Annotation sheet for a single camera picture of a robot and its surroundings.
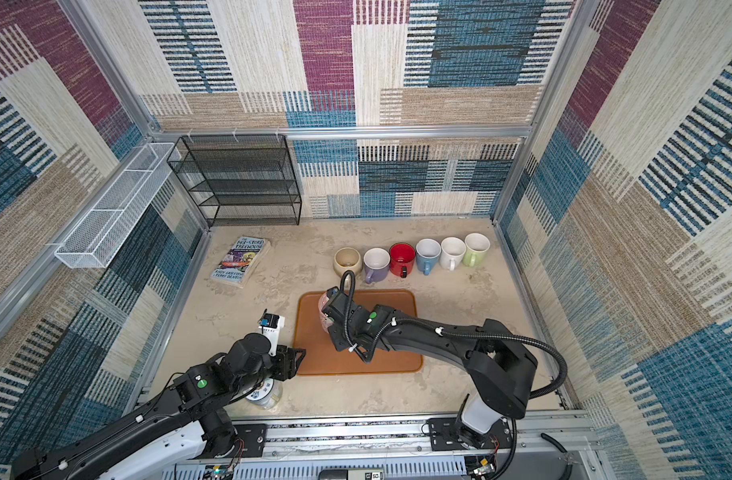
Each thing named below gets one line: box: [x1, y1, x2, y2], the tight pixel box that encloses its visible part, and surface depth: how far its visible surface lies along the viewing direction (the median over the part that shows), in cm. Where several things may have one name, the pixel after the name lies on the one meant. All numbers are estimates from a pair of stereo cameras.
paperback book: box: [211, 236, 270, 289], surface depth 107 cm
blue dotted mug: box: [415, 238, 442, 276], surface depth 101 cm
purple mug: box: [363, 247, 391, 284], surface depth 102 cm
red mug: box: [390, 242, 416, 279], surface depth 103 cm
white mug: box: [440, 236, 467, 271], surface depth 101 cm
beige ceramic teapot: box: [333, 246, 363, 278], surface depth 101 cm
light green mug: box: [462, 232, 491, 269], surface depth 101 cm
